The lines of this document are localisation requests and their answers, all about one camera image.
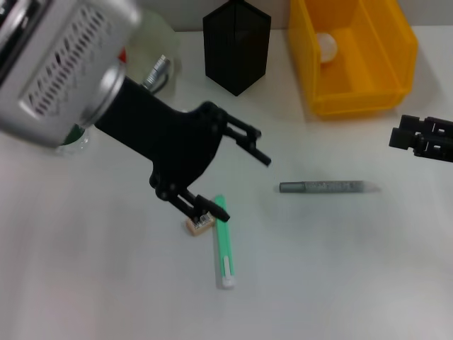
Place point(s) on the silver left connector plug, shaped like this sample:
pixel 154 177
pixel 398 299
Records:
pixel 155 72

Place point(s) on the yellow plastic bin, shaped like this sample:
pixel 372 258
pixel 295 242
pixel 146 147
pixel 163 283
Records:
pixel 364 71

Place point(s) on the black mesh pen holder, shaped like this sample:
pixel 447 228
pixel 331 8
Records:
pixel 235 49

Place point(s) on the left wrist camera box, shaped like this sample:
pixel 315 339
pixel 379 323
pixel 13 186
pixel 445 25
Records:
pixel 53 63

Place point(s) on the beige eraser with barcode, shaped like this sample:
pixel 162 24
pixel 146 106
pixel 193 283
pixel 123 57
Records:
pixel 198 228

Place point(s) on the clear green-label water bottle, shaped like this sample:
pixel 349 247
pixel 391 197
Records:
pixel 76 140

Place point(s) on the grey glitter pen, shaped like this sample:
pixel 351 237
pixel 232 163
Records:
pixel 318 187

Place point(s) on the pale green glass fruit plate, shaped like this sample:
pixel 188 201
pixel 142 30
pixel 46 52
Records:
pixel 155 39

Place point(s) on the green pen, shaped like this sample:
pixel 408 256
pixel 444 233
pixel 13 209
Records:
pixel 223 248

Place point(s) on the white paper ball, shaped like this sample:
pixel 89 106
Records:
pixel 327 47

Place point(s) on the orange toy fruit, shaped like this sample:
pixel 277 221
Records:
pixel 123 57

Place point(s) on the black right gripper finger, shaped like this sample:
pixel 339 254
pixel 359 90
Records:
pixel 424 147
pixel 424 125

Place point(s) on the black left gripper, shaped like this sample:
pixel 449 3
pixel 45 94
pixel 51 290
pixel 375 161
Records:
pixel 170 141

